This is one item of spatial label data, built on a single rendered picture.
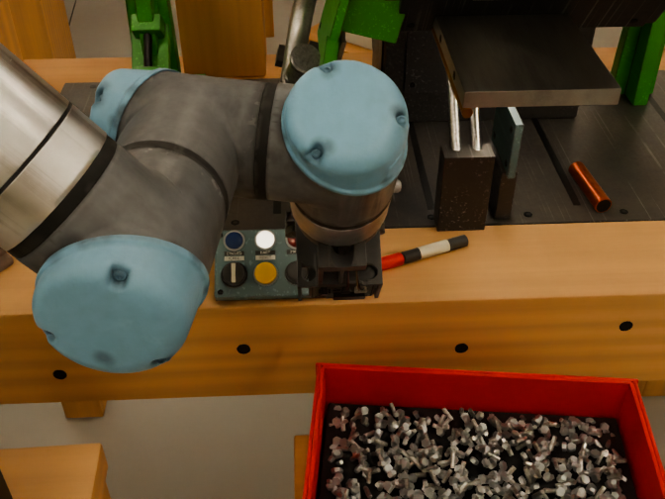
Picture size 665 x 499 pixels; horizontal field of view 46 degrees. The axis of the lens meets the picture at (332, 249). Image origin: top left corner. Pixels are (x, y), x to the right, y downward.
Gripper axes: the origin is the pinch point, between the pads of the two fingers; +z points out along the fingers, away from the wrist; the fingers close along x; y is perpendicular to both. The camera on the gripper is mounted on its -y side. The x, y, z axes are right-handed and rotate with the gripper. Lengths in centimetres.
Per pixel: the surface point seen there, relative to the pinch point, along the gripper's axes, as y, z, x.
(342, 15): -29.1, 3.3, 2.5
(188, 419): 7, 117, -32
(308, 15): -37.7, 16.4, -1.3
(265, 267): -0.4, 7.8, -7.2
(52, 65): -50, 50, -46
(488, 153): -13.6, 8.7, 19.1
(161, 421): 7, 117, -38
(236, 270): -0.2, 7.8, -10.4
